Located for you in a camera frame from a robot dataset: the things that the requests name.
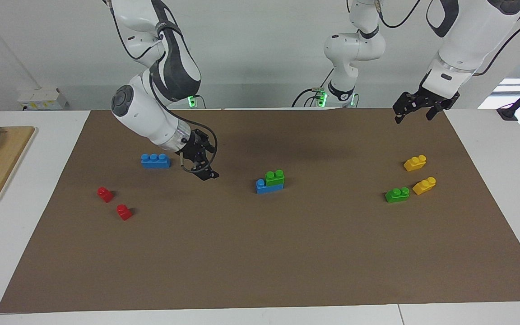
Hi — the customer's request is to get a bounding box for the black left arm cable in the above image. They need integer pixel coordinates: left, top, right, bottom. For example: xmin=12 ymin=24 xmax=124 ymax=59
xmin=470 ymin=17 xmax=520 ymax=76

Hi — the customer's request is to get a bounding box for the yellow two-stud block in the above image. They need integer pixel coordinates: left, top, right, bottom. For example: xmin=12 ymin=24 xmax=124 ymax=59
xmin=404 ymin=155 xmax=427 ymax=172
xmin=412 ymin=176 xmax=436 ymax=195

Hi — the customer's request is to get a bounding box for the black base cable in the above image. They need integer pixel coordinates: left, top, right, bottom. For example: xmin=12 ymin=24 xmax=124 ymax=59
xmin=292 ymin=68 xmax=335 ymax=108

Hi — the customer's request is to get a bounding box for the brown table mat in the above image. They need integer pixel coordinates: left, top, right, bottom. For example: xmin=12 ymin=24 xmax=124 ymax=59
xmin=0 ymin=108 xmax=520 ymax=313

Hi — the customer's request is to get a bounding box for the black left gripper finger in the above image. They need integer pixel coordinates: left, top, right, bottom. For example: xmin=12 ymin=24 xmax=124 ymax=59
xmin=425 ymin=102 xmax=446 ymax=121
xmin=393 ymin=92 xmax=421 ymax=124

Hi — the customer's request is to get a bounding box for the wooden cutting board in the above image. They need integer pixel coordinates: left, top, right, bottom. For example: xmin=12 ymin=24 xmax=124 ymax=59
xmin=0 ymin=126 xmax=37 ymax=209

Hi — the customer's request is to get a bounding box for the green two-stud block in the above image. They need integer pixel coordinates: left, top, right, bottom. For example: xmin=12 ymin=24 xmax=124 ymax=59
xmin=265 ymin=169 xmax=285 ymax=187
xmin=385 ymin=187 xmax=410 ymax=203

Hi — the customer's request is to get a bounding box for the white box with yellow labels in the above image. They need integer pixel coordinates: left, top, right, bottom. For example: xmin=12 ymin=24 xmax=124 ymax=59
xmin=18 ymin=88 xmax=69 ymax=111

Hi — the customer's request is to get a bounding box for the blue three-stud block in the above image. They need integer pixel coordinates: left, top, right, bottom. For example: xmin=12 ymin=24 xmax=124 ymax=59
xmin=141 ymin=153 xmax=171 ymax=169
xmin=255 ymin=178 xmax=285 ymax=195

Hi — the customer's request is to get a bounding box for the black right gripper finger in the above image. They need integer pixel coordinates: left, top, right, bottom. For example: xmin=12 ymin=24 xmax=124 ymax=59
xmin=195 ymin=158 xmax=220 ymax=181
xmin=200 ymin=130 xmax=218 ymax=154

